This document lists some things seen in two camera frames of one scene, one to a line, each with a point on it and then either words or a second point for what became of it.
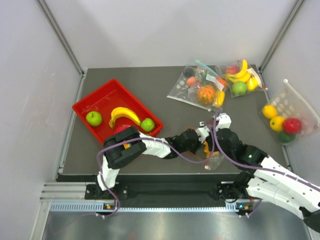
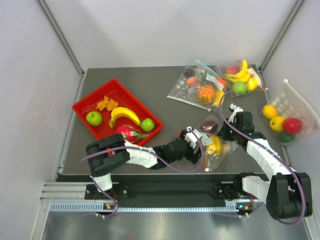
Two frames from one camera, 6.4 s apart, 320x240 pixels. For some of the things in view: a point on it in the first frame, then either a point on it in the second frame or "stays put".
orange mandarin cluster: [208, 153] → [110, 105]
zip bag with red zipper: [202, 144] stays put
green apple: [94, 118] stays put
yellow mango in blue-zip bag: [219, 98] stays put
